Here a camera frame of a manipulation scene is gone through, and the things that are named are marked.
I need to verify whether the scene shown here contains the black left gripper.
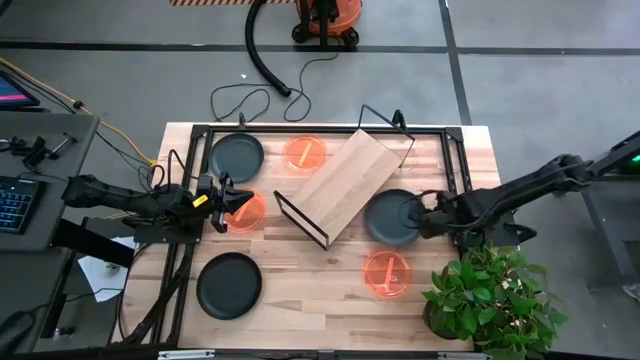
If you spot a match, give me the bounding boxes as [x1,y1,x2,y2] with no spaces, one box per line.
[196,171,255,235]

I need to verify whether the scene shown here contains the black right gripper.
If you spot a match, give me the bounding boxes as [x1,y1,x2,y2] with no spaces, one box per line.
[405,189,460,241]

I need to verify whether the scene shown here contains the dark grey round plate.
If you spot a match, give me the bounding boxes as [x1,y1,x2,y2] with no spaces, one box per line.
[195,251,263,321]
[207,132,265,184]
[363,188,425,248]

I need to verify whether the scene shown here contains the orange translucent round plate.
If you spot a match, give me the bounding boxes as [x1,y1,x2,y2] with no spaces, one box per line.
[362,249,413,300]
[223,188,268,235]
[283,134,329,175]

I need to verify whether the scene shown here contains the green potted plant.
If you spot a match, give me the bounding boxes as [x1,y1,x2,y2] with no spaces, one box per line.
[421,243,571,360]

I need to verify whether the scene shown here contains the white paper sheet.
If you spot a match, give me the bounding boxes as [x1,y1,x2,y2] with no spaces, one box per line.
[77,235,136,304]

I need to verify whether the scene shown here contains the grey desk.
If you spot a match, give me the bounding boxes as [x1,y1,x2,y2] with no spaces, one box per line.
[0,110,101,251]

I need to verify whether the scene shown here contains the black clamp tool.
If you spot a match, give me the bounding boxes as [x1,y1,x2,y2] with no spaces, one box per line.
[8,132,79,169]

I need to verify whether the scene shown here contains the orange shop vacuum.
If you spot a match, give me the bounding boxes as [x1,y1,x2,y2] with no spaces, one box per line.
[291,0,364,51]

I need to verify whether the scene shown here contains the black backlit keyboard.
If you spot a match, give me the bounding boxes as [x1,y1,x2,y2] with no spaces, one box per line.
[0,175,47,235]

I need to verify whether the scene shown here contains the black box with green light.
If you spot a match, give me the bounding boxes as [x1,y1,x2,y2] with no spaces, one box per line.
[619,149,640,176]

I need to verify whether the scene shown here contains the computer monitor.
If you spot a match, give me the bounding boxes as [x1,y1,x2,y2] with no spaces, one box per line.
[0,68,41,109]

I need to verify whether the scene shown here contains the black computer mouse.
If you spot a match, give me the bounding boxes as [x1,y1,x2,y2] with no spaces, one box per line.
[0,309,36,356]

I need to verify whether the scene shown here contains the wooden shelf with black frame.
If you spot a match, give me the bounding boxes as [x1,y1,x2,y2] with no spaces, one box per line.
[272,103,416,251]

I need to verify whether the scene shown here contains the black metal table frame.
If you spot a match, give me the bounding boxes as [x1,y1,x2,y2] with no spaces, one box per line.
[107,123,474,347]

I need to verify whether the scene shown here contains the yellow cable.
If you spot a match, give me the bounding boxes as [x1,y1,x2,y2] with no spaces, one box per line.
[0,57,159,169]

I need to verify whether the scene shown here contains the black vacuum power cable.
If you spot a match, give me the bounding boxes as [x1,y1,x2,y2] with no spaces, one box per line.
[209,52,341,124]

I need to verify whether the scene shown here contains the silver metal bracket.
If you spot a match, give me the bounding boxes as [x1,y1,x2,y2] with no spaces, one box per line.
[437,351,492,360]
[158,349,216,360]

